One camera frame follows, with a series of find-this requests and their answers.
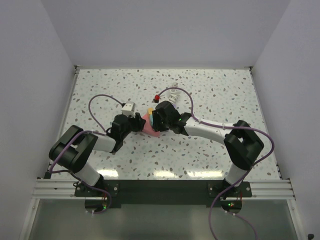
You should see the red cable connector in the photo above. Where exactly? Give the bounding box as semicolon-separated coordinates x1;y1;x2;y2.
153;94;160;103

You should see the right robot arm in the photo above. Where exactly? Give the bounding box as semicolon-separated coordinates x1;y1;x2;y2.
152;101;264;197

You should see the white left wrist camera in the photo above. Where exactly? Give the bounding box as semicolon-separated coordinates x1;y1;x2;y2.
121;101;137;117

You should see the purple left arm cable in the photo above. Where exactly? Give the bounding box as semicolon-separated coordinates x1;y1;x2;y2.
48;94;126;216

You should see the yellow plug adapter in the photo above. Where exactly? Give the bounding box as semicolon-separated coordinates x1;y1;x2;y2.
147;107;153;115

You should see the white coiled power cord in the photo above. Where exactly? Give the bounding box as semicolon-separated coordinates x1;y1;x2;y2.
168;83;182;104

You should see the pink triangular power strip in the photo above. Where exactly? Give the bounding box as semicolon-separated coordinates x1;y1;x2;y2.
142;113;160;137

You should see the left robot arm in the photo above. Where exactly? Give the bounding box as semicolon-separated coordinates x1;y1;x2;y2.
48;113;146;196

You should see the aluminium front rail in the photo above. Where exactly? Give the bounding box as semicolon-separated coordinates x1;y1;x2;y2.
32;179;295;200

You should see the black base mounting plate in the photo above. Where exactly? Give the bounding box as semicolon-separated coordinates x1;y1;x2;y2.
74;179;253;210

